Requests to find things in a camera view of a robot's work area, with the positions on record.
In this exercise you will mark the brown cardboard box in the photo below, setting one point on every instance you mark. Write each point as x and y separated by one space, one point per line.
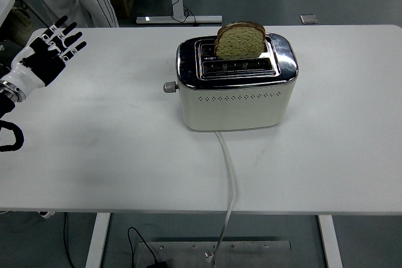
124 4

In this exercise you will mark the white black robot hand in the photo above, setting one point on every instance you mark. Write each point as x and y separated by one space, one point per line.
29 71

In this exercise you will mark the brown bread slice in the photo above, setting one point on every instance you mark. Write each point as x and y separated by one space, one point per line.
240 43

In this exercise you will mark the grey floor socket plate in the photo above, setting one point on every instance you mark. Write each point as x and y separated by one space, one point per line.
308 19

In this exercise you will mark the grey metal plate with screws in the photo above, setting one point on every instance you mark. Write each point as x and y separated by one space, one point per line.
251 255

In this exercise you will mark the white side table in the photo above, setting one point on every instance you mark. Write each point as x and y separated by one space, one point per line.
5 7

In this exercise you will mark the white table leg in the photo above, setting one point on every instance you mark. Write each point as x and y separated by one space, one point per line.
329 243
97 239

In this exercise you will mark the small white object under table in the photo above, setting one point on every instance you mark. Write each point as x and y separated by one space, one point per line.
47 214

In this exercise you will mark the white chrome toaster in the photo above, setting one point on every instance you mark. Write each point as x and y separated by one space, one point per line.
235 111

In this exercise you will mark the grey toaster lever knob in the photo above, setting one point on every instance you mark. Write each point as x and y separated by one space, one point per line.
169 87

